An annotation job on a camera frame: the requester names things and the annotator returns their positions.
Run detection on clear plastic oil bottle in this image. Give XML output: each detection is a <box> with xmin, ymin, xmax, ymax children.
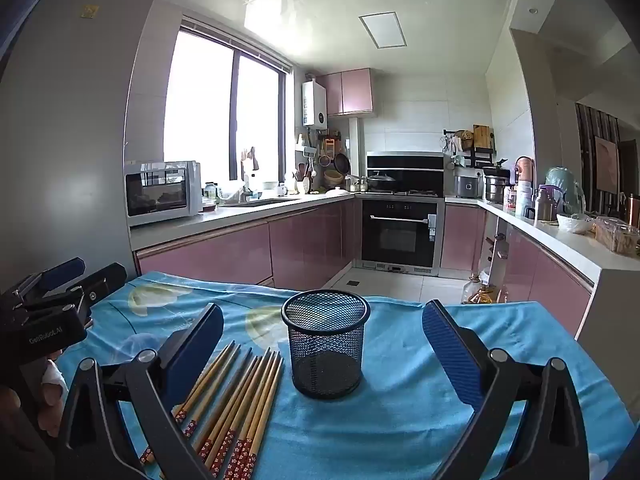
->
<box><xmin>461</xmin><ymin>272</ymin><xmax>482</xmax><ymax>306</ymax></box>

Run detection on pink kettle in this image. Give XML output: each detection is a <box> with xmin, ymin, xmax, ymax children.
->
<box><xmin>514</xmin><ymin>156</ymin><xmax>535</xmax><ymax>196</ymax></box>

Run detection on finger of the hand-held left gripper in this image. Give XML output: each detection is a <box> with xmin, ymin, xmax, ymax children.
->
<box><xmin>0</xmin><ymin>257</ymin><xmax>87</xmax><ymax>307</ymax></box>
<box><xmin>25</xmin><ymin>262</ymin><xmax>128</xmax><ymax>329</ymax></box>

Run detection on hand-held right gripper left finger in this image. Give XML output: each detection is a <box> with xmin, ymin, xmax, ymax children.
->
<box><xmin>55</xmin><ymin>302</ymin><xmax>225</xmax><ymax>480</ymax></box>

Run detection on kitchen window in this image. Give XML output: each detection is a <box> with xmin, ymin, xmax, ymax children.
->
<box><xmin>164</xmin><ymin>17</ymin><xmax>293</xmax><ymax>183</ymax></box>

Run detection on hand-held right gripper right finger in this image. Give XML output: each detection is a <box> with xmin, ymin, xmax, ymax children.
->
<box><xmin>421</xmin><ymin>300</ymin><xmax>591</xmax><ymax>480</ymax></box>

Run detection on grey rice cooker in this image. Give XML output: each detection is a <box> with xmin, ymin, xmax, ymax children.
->
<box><xmin>454</xmin><ymin>167</ymin><xmax>485</xmax><ymax>199</ymax></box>

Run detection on black wok with lid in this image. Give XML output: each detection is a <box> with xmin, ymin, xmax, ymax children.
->
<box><xmin>347</xmin><ymin>171</ymin><xmax>398</xmax><ymax>192</ymax></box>

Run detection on ceiling light panel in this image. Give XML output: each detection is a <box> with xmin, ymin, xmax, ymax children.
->
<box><xmin>358</xmin><ymin>11</ymin><xmax>407</xmax><ymax>50</ymax></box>

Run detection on black mesh utensil holder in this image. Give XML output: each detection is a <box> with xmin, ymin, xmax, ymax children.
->
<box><xmin>281</xmin><ymin>289</ymin><xmax>371</xmax><ymax>401</ymax></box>

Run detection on steel thermos purple lid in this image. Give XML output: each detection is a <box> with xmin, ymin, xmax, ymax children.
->
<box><xmin>534</xmin><ymin>185</ymin><xmax>561</xmax><ymax>223</ymax></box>

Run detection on clear plastic food container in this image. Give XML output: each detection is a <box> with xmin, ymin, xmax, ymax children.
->
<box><xmin>594</xmin><ymin>216</ymin><xmax>640</xmax><ymax>256</ymax></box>

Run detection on pink kitchen base cabinets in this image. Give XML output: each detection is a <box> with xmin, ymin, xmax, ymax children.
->
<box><xmin>440</xmin><ymin>202</ymin><xmax>596</xmax><ymax>336</ymax></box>
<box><xmin>132</xmin><ymin>197</ymin><xmax>362</xmax><ymax>292</ymax></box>

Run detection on white wall water heater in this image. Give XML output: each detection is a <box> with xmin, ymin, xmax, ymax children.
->
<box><xmin>301</xmin><ymin>79</ymin><xmax>328</xmax><ymax>128</ymax></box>

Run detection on black built-in oven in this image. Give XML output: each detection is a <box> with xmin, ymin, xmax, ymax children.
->
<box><xmin>360</xmin><ymin>196</ymin><xmax>446</xmax><ymax>277</ymax></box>

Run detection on black wall rack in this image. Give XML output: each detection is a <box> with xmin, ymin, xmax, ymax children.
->
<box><xmin>442</xmin><ymin>125</ymin><xmax>497</xmax><ymax>168</ymax></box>

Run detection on steel stock pot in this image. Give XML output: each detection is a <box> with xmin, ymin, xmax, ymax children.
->
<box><xmin>482</xmin><ymin>165</ymin><xmax>511</xmax><ymax>204</ymax></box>

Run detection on white microwave oven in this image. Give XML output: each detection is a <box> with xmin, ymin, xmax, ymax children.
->
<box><xmin>124</xmin><ymin>160</ymin><xmax>203</xmax><ymax>227</ymax></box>

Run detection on steel kitchen sink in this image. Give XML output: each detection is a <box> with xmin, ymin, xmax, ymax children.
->
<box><xmin>220</xmin><ymin>197</ymin><xmax>301</xmax><ymax>208</ymax></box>

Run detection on bundle of wooden chopsticks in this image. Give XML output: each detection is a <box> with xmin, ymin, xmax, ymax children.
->
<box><xmin>140</xmin><ymin>341</ymin><xmax>285</xmax><ymax>480</ymax></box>

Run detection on blue floral tablecloth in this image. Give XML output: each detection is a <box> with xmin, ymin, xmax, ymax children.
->
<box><xmin>50</xmin><ymin>271</ymin><xmax>636</xmax><ymax>480</ymax></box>

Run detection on black range hood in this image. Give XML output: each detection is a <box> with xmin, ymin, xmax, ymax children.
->
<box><xmin>366</xmin><ymin>151</ymin><xmax>446</xmax><ymax>195</ymax></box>

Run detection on pink wall cabinet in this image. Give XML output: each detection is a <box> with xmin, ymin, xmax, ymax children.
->
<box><xmin>317</xmin><ymin>67</ymin><xmax>375</xmax><ymax>117</ymax></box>

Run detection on pale green food cover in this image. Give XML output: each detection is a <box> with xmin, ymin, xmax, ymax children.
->
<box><xmin>545</xmin><ymin>166</ymin><xmax>586</xmax><ymax>216</ymax></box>

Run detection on white bowl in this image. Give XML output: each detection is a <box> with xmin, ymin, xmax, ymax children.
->
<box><xmin>556</xmin><ymin>212</ymin><xmax>596</xmax><ymax>235</ymax></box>

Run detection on wooden slat partition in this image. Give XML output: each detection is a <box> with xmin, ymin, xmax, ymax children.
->
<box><xmin>575</xmin><ymin>102</ymin><xmax>623</xmax><ymax>211</ymax></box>

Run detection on person's left hand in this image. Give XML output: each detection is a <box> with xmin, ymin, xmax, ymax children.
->
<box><xmin>0</xmin><ymin>359</ymin><xmax>69</xmax><ymax>444</ymax></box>

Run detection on grey refrigerator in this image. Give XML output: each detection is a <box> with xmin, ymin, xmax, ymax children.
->
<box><xmin>0</xmin><ymin>0</ymin><xmax>166</xmax><ymax>286</ymax></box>

